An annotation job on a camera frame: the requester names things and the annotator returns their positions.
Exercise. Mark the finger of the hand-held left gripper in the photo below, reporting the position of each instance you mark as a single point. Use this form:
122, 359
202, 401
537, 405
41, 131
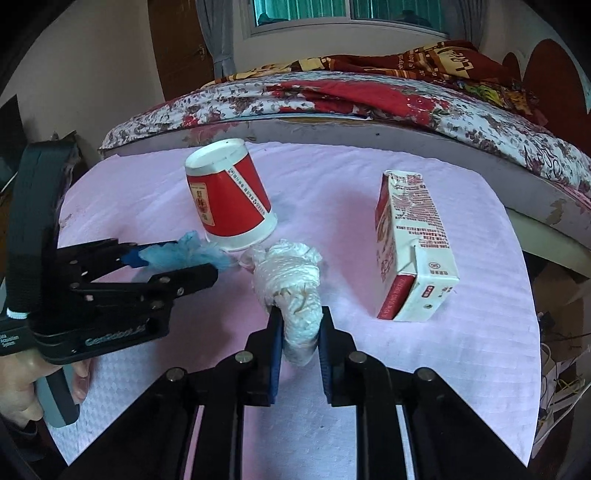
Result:
184, 279
106, 254

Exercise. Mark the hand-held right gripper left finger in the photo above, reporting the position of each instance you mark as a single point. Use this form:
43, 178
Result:
276, 360

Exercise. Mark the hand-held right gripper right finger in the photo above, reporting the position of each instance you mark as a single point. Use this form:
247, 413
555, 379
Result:
325, 360

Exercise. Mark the blue plastic wad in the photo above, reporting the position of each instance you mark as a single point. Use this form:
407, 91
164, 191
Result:
184, 251

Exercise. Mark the white tissue wad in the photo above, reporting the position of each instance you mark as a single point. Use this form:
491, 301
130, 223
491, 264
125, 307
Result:
295, 286

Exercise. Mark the person's left hand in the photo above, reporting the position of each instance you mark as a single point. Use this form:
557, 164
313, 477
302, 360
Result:
18, 392

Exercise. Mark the pink table cloth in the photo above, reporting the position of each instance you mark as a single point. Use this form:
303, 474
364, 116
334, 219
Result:
161, 198

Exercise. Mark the red and white paper cup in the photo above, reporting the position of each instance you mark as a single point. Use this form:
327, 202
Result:
231, 203

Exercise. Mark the red and white carton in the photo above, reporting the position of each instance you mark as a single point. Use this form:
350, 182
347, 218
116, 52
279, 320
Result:
415, 240

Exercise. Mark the brown wooden door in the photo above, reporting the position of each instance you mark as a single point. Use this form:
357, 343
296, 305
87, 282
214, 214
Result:
180, 46

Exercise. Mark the white power strip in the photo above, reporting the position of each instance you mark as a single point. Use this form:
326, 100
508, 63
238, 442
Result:
561, 406

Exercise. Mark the grey curtain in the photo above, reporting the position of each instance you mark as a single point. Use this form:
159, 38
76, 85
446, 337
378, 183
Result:
214, 32
464, 21

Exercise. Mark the window with green glass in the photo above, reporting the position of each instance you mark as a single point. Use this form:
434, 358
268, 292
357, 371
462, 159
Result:
323, 14

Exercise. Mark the red patterned blanket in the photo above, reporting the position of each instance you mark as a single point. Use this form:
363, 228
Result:
392, 62

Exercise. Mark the red heart-shaped headboard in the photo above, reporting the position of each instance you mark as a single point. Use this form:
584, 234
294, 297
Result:
549, 69

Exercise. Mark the white bed frame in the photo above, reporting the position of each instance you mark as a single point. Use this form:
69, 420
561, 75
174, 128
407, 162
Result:
545, 235

